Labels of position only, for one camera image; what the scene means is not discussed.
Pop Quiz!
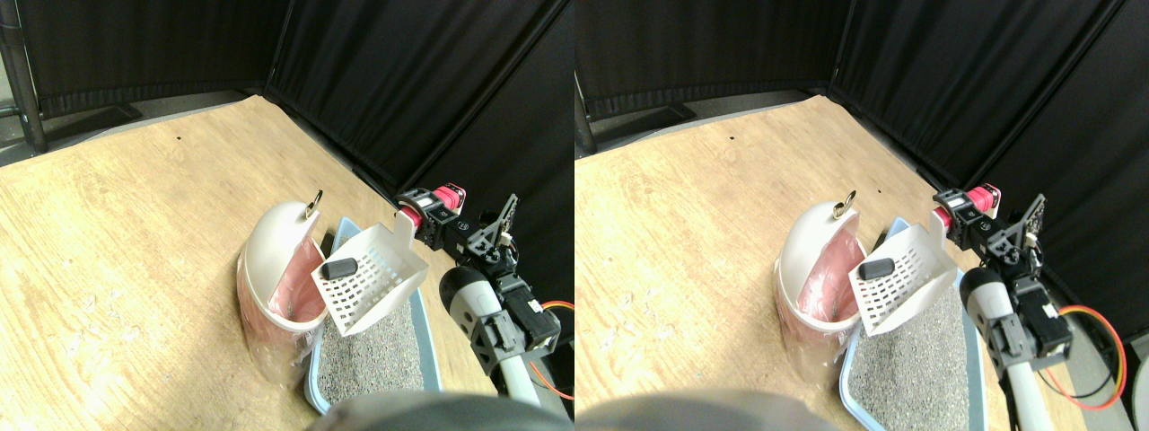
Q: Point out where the black bracket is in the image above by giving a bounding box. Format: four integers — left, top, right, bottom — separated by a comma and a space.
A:
1000, 193, 1048, 263
466, 193, 521, 263

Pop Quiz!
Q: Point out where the white scoop with red handle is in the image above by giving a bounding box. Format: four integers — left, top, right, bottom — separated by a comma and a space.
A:
311, 183, 467, 339
848, 183, 1003, 339

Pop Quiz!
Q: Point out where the curtain stand pole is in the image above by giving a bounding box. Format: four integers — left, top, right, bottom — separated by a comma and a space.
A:
574, 49, 599, 159
0, 0, 48, 154

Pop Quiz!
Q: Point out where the curtain stand foot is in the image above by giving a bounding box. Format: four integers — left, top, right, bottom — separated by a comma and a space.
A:
592, 102, 697, 142
45, 104, 144, 145

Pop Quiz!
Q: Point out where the blue litter tray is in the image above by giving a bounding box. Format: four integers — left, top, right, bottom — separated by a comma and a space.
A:
304, 215, 443, 417
839, 220, 989, 431

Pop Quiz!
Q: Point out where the white bin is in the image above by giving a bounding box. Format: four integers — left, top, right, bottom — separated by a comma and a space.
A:
777, 189, 868, 379
236, 189, 332, 390

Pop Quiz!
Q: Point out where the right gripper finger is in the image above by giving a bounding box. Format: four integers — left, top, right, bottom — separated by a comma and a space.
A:
397, 188, 443, 223
933, 188, 978, 223

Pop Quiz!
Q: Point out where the orange wire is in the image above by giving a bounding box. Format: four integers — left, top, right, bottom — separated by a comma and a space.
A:
1040, 304, 1127, 412
529, 300, 575, 401

